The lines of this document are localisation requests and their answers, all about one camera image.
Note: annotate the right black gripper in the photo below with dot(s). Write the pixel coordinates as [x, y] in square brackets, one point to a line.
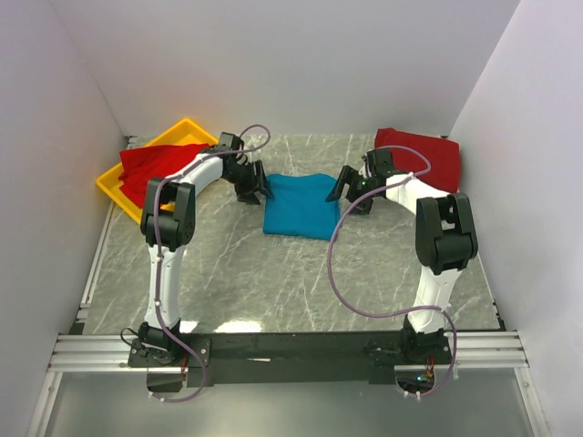
[348, 176]

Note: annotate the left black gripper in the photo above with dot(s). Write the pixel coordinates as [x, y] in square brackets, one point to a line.
[257, 184]

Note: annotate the blue t shirt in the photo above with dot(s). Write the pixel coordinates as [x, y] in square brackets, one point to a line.
[298, 207]

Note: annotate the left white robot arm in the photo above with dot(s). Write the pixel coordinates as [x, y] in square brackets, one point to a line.
[168, 224]

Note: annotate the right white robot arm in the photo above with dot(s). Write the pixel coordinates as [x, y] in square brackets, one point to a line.
[445, 241]

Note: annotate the yellow plastic tray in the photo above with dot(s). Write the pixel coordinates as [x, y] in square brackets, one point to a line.
[184, 132]

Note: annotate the folded dark red shirt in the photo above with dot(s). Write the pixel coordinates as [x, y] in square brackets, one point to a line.
[442, 154]

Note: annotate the red t shirt in tray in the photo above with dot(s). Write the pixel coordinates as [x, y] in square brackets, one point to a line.
[142, 164]

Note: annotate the black base beam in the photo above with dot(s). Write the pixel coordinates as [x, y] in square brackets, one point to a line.
[262, 357]

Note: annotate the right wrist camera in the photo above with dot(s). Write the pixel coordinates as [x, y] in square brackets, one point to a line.
[378, 163]

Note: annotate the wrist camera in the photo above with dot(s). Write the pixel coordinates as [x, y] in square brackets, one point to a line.
[378, 163]
[229, 145]

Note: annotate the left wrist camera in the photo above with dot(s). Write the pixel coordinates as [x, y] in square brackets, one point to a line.
[229, 145]

